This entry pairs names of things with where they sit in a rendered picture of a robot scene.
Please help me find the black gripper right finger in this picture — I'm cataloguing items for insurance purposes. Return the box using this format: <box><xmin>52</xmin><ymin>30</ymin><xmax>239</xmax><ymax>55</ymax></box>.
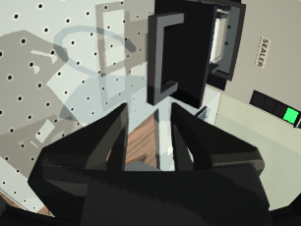
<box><xmin>170</xmin><ymin>102</ymin><xmax>265</xmax><ymax>177</ymax></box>

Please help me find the grey heat sealer housing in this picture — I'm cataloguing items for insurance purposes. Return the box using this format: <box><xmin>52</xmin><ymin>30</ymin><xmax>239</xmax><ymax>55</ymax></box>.
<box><xmin>147</xmin><ymin>0</ymin><xmax>301</xmax><ymax>129</ymax></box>

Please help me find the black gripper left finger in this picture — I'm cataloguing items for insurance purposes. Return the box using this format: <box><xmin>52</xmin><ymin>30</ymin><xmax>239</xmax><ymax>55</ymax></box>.
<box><xmin>35</xmin><ymin>102</ymin><xmax>129</xmax><ymax>171</ymax></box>

